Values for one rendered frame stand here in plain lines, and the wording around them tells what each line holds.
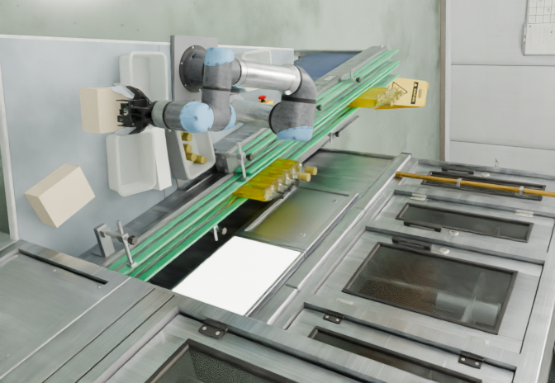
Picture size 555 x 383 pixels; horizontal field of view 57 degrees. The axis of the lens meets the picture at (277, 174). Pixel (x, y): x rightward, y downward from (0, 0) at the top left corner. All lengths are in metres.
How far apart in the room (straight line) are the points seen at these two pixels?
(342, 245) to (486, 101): 6.25
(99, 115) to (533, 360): 1.33
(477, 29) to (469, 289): 6.24
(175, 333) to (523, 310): 1.05
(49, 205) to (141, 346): 0.66
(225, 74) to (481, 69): 6.74
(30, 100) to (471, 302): 1.48
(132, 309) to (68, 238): 0.64
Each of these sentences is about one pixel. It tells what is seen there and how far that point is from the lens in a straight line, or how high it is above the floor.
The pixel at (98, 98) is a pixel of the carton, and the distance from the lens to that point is 1.48.
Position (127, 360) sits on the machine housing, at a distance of 1.16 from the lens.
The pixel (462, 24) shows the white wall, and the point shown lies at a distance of 7.84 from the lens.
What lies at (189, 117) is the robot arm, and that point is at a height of 1.34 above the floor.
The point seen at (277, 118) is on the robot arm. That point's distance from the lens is 1.68.
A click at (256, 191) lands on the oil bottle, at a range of 2.08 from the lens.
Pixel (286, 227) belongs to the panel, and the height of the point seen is 1.16.
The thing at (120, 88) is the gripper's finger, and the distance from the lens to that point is 1.49.
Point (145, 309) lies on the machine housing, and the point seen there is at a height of 1.37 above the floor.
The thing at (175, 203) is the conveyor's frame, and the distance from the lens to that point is 2.02.
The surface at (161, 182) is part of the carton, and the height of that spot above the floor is 0.81.
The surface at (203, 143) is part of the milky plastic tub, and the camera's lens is 2.13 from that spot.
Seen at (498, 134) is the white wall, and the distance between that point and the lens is 8.19.
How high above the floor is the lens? 2.20
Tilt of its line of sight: 32 degrees down
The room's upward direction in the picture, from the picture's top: 99 degrees clockwise
